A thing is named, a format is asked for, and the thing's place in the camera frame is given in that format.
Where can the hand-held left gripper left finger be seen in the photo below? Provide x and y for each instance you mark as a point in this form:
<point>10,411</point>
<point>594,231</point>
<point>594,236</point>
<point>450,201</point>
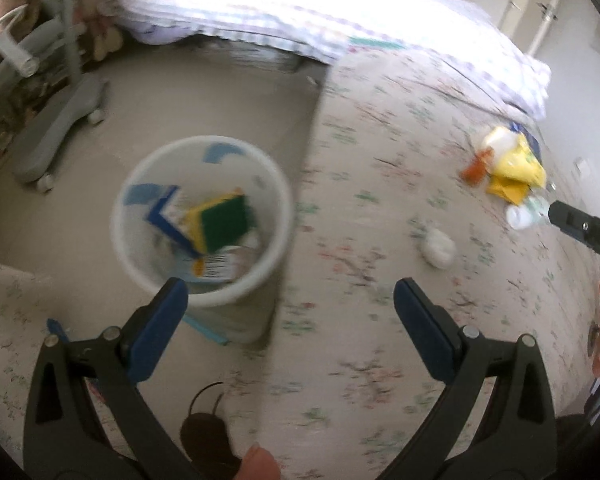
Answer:
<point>157,332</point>

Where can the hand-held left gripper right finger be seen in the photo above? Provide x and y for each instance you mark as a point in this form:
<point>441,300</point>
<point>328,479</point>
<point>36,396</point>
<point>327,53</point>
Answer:
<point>425,332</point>

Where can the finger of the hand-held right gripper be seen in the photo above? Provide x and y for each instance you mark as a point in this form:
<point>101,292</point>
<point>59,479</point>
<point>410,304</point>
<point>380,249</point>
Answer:
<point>585,230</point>

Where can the clear plastic bottle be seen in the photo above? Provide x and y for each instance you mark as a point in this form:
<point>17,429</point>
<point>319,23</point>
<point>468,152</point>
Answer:
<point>525,215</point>

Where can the blue snack packet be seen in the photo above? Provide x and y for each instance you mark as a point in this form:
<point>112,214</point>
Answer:
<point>160,217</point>

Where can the yellow green sponge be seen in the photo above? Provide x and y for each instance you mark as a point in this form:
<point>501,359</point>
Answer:
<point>225,220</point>

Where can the white bin with blue patches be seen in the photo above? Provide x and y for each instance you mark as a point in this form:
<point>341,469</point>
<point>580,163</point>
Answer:
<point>275,195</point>

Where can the person's left hand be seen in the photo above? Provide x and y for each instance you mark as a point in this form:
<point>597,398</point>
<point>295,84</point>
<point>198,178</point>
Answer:
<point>260,465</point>

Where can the crumpled white tissue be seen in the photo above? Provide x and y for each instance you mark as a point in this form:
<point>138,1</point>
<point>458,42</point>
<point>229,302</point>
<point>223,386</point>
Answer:
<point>437,250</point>

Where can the yellow plastic wrapper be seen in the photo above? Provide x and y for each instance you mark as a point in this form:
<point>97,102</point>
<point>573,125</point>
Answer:
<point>515,170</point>

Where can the dark round object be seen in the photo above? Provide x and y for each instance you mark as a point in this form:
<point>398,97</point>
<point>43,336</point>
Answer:
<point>205,435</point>

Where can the orange wrapper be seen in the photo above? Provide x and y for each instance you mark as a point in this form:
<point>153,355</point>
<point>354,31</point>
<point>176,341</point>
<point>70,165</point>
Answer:
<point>475,169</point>

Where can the grey wheeled chair base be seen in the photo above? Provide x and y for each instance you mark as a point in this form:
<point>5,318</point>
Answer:
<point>55,130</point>

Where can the floral blanket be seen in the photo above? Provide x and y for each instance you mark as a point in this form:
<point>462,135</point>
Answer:
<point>380,110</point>

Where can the white door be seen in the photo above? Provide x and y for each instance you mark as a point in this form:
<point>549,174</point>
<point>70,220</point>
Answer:
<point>530,0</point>

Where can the teal striped cloth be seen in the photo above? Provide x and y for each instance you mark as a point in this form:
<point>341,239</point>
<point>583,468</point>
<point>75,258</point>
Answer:
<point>377,42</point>

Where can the brown plush toy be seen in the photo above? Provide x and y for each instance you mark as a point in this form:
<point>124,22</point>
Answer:
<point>105,42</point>

